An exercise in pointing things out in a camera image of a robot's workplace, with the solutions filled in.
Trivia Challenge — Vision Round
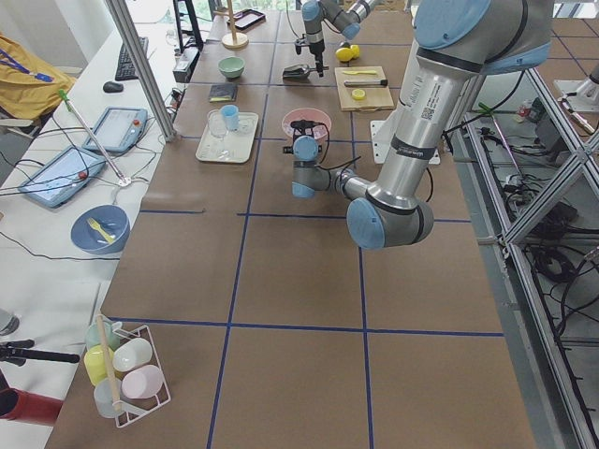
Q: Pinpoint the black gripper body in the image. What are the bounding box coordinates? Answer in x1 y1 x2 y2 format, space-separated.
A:
282 119 328 154
294 35 325 64

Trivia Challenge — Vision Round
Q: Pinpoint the metal ice scoop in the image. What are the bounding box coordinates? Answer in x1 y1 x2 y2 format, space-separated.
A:
282 64 317 80

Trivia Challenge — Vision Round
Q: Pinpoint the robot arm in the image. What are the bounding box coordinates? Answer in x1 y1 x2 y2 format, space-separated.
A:
292 1 553 249
295 0 380 78

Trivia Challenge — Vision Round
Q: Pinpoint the clear ice cubes pile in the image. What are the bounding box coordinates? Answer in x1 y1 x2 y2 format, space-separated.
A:
290 120 328 140

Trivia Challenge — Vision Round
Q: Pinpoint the light blue cup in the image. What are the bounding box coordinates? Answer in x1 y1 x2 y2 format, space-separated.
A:
220 105 239 131

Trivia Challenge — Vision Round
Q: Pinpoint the wooden cup stand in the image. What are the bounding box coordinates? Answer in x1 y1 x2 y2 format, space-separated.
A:
221 0 249 50

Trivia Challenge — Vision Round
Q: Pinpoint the white cup in rack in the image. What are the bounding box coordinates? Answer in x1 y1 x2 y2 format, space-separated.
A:
112 338 153 372

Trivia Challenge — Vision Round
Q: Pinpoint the pink cup in rack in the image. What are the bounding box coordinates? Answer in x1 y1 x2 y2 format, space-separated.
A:
122 365 164 399

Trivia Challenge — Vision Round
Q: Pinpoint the yellow cup in rack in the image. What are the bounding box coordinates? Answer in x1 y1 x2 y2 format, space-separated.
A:
83 344 108 386

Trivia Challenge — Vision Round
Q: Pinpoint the pink bowl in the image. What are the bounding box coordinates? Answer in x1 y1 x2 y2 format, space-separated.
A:
282 108 331 143

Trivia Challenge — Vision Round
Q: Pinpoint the yellow lemon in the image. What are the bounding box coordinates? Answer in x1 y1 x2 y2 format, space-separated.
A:
350 44 360 59
335 47 355 63

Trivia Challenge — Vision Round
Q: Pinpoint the yellow plastic knife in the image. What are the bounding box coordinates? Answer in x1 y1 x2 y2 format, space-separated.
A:
342 70 378 76

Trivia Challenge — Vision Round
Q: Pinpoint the metal rod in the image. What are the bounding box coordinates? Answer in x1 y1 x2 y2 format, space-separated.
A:
343 79 388 88

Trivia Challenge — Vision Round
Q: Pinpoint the lemon slice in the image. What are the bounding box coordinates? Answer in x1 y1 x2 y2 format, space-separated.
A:
351 89 366 101

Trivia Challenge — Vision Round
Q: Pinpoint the wooden cutting board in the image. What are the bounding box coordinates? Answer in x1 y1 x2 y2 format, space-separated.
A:
334 65 395 112

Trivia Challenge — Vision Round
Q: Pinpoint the cream bear tray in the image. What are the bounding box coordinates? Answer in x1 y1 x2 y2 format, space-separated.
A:
196 109 259 164

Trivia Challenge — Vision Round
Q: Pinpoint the green bowl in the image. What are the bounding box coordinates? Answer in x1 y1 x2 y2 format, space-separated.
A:
218 56 245 80

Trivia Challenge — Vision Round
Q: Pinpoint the grey folded cloth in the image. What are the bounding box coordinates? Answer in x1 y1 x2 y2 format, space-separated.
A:
209 83 238 103

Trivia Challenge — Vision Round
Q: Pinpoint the teach pendant tablet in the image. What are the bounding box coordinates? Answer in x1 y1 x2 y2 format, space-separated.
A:
18 146 106 209
92 107 149 154

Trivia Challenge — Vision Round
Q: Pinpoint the black keyboard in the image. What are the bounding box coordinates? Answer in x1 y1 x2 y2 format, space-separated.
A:
114 44 139 81

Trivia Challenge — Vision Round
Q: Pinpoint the black computer mouse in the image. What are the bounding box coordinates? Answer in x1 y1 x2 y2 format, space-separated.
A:
102 81 124 94

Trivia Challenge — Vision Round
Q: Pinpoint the yellow plastic fork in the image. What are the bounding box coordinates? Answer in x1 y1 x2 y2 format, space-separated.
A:
87 217 114 244

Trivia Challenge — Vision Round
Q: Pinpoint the blue bowl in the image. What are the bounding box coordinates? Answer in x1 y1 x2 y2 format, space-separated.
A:
70 205 130 255

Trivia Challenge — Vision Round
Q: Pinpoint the aluminium frame post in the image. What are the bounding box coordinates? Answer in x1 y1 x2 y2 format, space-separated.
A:
106 0 177 142

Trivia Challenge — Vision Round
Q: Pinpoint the white wire cup rack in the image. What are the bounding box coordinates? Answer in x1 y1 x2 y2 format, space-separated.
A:
94 315 171 428

